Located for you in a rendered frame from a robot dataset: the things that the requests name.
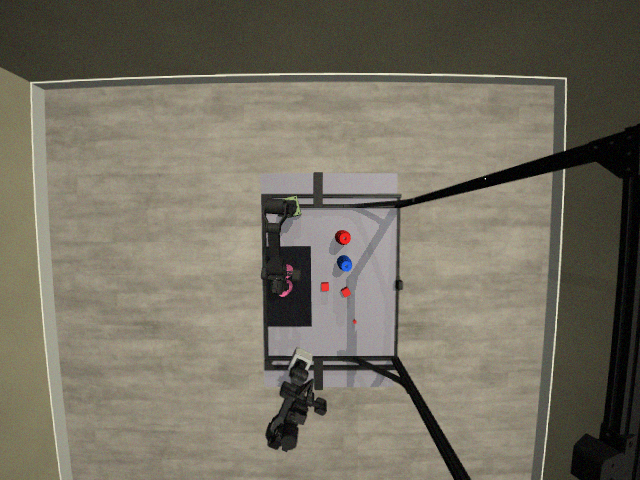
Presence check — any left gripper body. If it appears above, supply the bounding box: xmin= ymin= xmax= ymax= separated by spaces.
xmin=279 ymin=381 xmax=327 ymax=416

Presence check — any dark grey mat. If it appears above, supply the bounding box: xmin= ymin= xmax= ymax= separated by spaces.
xmin=267 ymin=246 xmax=312 ymax=327

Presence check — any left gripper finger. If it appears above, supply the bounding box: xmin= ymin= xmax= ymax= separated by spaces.
xmin=307 ymin=379 xmax=314 ymax=404
xmin=296 ymin=379 xmax=313 ymax=400

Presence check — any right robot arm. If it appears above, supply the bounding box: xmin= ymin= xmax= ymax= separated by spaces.
xmin=263 ymin=198 xmax=297 ymax=295

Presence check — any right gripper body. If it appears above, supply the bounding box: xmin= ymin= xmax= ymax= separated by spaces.
xmin=261 ymin=266 xmax=301 ymax=282

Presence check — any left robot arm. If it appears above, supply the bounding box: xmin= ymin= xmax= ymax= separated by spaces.
xmin=265 ymin=359 xmax=309 ymax=452

